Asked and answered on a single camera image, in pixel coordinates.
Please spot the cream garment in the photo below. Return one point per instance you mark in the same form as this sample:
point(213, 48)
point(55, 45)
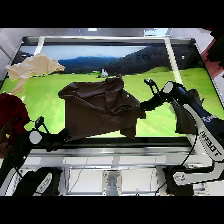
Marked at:
point(36, 66)

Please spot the silver frame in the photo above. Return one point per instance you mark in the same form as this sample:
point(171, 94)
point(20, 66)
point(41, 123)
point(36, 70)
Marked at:
point(113, 160)

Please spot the brown shirt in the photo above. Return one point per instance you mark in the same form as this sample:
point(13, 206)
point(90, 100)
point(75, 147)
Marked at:
point(100, 106)

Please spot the red garment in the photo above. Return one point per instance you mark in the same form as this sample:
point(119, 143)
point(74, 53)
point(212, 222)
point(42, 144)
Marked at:
point(11, 113)

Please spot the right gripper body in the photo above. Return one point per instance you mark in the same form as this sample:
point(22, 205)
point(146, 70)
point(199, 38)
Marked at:
point(151, 103)

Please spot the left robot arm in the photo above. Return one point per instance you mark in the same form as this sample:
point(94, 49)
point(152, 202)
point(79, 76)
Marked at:
point(20, 146)

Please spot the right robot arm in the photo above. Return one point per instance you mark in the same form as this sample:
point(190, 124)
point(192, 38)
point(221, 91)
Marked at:
point(200, 116)

